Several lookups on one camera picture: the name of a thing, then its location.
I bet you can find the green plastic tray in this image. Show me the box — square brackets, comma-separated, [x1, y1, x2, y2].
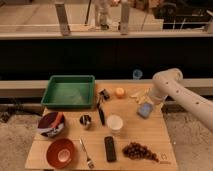
[41, 75, 95, 109]

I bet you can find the small black clip object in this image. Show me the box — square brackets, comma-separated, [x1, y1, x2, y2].
[99, 89, 110, 100]

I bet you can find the small metal cup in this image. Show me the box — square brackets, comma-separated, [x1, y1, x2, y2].
[80, 115, 91, 130]

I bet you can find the white plastic cup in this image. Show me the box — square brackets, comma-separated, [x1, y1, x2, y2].
[107, 115, 123, 134]

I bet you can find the bunch of dark grapes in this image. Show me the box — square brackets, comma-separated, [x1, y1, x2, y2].
[122, 142, 159, 162]

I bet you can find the metal fork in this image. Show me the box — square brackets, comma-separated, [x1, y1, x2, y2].
[79, 139, 94, 169]

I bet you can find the red bowl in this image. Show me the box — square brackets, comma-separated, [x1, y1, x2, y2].
[46, 138, 75, 169]

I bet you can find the black remote control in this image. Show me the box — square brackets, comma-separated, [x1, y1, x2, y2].
[104, 136, 116, 162]

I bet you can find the dark patterned bowl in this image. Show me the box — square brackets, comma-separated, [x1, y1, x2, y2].
[37, 112, 65, 138]

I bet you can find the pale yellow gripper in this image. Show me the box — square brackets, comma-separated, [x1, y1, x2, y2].
[141, 96, 163, 109]

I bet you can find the blue cup on ledge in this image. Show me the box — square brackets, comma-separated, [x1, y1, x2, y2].
[132, 69, 143, 80]

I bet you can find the orange fruit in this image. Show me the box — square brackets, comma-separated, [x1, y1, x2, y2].
[115, 87, 125, 98]

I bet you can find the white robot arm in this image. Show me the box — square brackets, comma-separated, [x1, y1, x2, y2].
[137, 68, 213, 133]

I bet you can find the blue sponge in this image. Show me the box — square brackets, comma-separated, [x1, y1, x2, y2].
[137, 102, 153, 118]

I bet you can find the black handled tool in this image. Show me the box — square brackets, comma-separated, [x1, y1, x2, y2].
[97, 96, 105, 125]

